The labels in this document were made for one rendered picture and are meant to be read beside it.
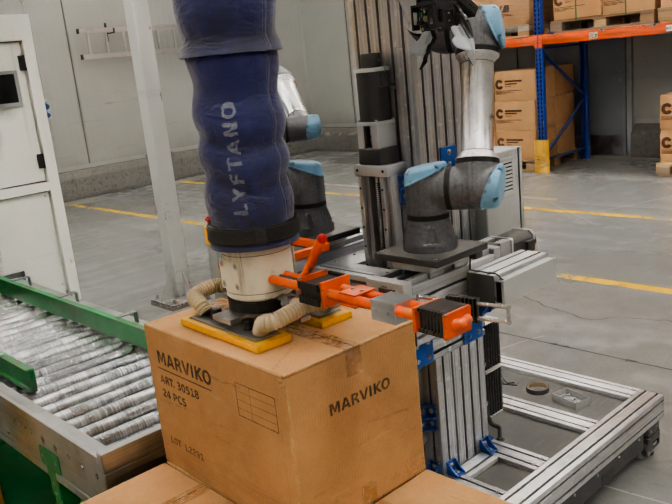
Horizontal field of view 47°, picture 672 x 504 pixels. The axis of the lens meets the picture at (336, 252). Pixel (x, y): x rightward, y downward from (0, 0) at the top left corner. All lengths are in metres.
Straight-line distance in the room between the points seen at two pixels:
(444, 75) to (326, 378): 1.06
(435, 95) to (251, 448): 1.14
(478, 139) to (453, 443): 1.05
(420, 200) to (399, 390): 0.51
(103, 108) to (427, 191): 10.13
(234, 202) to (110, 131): 10.25
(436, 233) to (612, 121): 8.65
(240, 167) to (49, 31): 10.04
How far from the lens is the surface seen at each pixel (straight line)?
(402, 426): 1.91
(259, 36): 1.76
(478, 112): 2.07
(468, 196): 2.03
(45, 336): 3.59
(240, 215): 1.78
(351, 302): 1.61
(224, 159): 1.77
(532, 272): 2.22
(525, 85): 9.75
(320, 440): 1.73
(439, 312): 1.43
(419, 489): 1.95
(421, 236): 2.07
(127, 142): 12.13
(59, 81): 11.70
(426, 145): 2.31
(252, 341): 1.77
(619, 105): 10.57
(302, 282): 1.70
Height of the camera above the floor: 1.56
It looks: 14 degrees down
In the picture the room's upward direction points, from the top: 6 degrees counter-clockwise
